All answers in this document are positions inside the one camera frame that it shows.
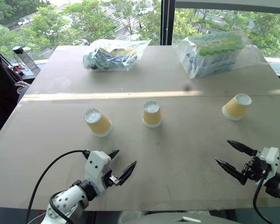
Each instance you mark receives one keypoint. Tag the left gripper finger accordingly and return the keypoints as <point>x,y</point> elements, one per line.
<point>128,172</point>
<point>114,154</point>

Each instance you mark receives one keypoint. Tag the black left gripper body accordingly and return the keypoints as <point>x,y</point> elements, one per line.
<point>110,179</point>

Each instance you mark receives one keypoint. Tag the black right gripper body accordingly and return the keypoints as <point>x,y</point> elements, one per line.
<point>254,169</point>

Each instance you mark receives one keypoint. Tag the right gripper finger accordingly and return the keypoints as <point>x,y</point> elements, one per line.
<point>242,147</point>
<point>231,169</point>

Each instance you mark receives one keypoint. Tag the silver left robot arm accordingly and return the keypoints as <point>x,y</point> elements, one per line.
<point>67,200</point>

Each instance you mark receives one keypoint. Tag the yellow ribbed paper cup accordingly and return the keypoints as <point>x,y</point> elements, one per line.
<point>100,124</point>
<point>151,116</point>
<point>235,108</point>

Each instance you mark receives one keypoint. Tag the clear plastic bag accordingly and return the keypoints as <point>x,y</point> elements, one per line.
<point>249,51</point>

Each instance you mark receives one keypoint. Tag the clear bag of blue packets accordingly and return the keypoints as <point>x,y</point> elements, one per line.
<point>112,57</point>

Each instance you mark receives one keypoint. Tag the pack of green-capped bottles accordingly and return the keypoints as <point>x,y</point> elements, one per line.
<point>214,53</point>

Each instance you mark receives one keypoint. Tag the clear water bottle black lid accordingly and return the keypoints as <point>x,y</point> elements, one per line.
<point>25,57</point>

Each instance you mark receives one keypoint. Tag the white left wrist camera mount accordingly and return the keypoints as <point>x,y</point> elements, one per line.
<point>96,164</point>

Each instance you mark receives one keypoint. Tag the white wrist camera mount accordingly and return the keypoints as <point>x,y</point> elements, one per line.
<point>271,158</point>
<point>96,164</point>

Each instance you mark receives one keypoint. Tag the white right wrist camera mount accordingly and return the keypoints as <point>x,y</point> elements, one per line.
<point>271,158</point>

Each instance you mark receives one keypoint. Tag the dark window frame post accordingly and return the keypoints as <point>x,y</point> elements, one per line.
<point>167,21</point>

